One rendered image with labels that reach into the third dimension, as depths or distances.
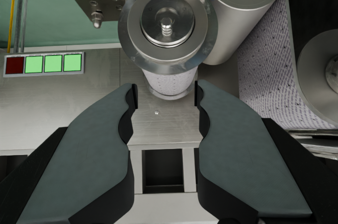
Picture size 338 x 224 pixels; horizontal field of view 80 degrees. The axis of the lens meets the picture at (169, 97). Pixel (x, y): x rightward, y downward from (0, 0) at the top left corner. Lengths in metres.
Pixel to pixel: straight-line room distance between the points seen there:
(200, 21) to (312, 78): 0.18
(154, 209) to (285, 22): 0.54
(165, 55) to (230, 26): 0.14
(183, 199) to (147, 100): 0.30
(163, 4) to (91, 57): 0.42
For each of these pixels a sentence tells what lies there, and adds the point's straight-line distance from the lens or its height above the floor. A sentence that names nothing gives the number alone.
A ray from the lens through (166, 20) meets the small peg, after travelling 0.26.
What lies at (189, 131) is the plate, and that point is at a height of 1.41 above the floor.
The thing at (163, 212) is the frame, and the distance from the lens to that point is 0.65.
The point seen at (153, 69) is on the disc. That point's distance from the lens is 0.29.
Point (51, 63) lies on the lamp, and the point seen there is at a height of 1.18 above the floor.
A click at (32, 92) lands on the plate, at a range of 0.75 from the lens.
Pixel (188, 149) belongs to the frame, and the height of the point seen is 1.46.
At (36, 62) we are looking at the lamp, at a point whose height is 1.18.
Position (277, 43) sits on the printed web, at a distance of 0.38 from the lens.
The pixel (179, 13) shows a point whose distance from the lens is 0.30.
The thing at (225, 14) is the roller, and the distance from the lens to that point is 0.35.
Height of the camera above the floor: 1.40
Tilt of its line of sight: 9 degrees down
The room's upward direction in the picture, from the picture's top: 178 degrees clockwise
